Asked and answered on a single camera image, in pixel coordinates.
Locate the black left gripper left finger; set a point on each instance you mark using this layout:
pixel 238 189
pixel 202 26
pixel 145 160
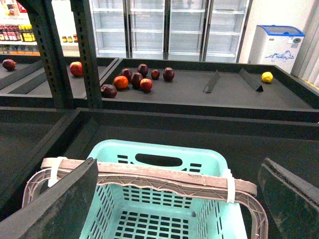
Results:
pixel 58 213

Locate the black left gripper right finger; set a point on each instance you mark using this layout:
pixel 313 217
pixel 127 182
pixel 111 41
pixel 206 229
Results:
pixel 292 201

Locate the teal plastic shopping basket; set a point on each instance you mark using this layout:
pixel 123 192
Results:
pixel 130 212

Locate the brown basket handle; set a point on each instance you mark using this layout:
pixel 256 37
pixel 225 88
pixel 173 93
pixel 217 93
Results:
pixel 183 183

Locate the dark red apple front left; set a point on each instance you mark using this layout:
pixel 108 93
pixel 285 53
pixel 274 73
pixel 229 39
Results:
pixel 108 91

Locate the dark red apple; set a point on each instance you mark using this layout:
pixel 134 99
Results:
pixel 136 80
pixel 108 91
pixel 168 74
pixel 127 73
pixel 143 69

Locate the red yellow apple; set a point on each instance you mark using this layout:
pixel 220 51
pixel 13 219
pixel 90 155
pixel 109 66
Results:
pixel 146 84

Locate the dark red apple centre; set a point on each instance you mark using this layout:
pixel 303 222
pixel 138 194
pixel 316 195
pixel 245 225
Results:
pixel 136 80

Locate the dark red apple back left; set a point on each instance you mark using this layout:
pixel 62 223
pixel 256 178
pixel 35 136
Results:
pixel 127 73

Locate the small red apple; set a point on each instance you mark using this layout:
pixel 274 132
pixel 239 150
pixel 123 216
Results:
pixel 155 74

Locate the dark red apple right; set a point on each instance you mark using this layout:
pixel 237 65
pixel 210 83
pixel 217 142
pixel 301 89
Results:
pixel 168 74

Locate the left white zip tie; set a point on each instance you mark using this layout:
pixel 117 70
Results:
pixel 54 170

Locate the white zip tie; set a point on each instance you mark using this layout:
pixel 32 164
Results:
pixel 231 190
pixel 54 170

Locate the right white zip tie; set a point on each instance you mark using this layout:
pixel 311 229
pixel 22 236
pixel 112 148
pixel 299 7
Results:
pixel 231 190

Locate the lower black produce tray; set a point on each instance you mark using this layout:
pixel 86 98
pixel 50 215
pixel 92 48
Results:
pixel 27 135

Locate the black produce tray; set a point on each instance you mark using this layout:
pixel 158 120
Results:
pixel 27 135
pixel 286 98

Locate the upper black produce tray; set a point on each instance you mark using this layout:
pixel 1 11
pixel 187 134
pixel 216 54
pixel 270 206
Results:
pixel 286 98

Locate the yellow lemon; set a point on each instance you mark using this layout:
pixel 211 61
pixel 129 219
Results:
pixel 267 77

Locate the right black shelf divider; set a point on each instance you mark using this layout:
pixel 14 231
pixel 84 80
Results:
pixel 251 80

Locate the black shelf divider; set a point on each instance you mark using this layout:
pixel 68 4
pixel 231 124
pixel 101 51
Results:
pixel 251 80
pixel 212 82

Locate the left upper black tray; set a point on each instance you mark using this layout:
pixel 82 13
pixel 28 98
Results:
pixel 27 84

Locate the orange fruit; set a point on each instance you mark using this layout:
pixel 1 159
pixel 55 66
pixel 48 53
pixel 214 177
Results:
pixel 121 82

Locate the left black shelf divider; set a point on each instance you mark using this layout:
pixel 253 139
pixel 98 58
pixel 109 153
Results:
pixel 212 82

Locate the white blue chest freezer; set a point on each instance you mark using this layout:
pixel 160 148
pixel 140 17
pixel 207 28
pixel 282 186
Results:
pixel 276 45

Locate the dark pomegranate far left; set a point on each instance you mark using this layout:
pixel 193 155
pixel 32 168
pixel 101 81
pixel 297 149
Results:
pixel 9 64

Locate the bottles on store shelf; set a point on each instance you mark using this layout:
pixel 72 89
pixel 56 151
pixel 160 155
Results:
pixel 13 32

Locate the glass door display fridge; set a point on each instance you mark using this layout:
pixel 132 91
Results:
pixel 187 30

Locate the red apple behind post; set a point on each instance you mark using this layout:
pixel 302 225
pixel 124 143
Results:
pixel 76 69

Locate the left black slotted post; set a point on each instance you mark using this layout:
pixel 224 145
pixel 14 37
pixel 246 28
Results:
pixel 42 20

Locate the black slotted post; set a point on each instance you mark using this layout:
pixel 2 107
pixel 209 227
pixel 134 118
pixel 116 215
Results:
pixel 42 20
pixel 86 43

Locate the right black slotted post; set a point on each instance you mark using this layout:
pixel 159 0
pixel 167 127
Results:
pixel 86 43

